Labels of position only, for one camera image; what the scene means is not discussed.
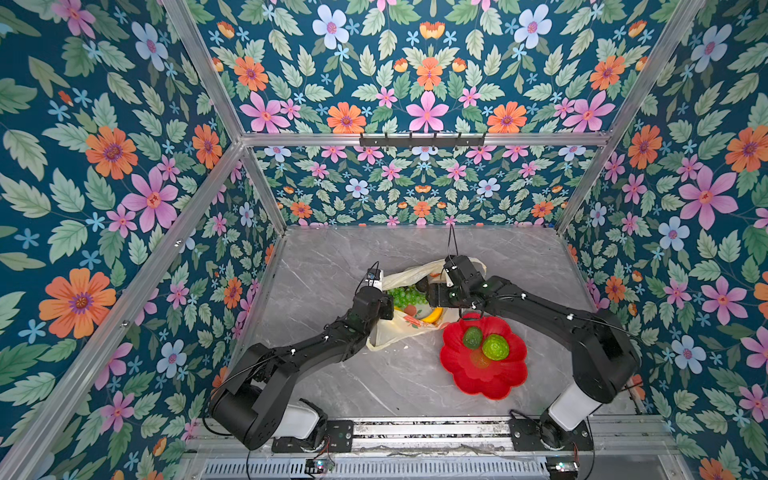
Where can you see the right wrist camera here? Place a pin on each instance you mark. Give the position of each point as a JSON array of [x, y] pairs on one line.
[[463, 274]]

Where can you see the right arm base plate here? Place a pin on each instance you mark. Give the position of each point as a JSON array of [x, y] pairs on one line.
[[529, 435]]

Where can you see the white vent grille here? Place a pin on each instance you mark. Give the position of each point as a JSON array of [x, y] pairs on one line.
[[376, 468]]

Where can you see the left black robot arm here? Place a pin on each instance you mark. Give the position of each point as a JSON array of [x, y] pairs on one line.
[[252, 403]]

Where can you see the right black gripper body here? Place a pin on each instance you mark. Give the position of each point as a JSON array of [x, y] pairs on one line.
[[446, 296]]

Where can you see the green fake avocado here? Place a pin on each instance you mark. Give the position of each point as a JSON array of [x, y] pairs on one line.
[[473, 338]]

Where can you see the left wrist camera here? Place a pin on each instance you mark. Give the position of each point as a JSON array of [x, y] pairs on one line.
[[374, 278]]

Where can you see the green fake lime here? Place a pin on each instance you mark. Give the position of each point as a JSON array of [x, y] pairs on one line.
[[495, 347]]

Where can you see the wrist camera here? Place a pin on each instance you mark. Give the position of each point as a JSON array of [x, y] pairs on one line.
[[463, 274], [374, 278]]

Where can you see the green fake grapes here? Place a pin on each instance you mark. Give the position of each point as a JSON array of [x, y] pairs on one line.
[[404, 297]]

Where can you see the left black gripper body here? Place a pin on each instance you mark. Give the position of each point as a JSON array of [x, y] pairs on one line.
[[385, 308]]

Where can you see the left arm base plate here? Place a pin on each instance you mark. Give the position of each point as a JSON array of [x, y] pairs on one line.
[[334, 436]]

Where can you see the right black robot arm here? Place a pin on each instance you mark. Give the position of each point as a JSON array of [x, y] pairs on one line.
[[602, 357]]

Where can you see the aluminium front rail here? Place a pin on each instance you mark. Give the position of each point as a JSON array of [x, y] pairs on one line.
[[498, 435]]

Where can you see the yellow fake banana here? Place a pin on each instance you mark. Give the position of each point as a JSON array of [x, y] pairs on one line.
[[434, 316]]

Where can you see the red flower-shaped plastic plate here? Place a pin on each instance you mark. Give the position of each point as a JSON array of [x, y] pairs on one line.
[[472, 372]]

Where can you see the black hook rail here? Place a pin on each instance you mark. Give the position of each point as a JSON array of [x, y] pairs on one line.
[[446, 141]]

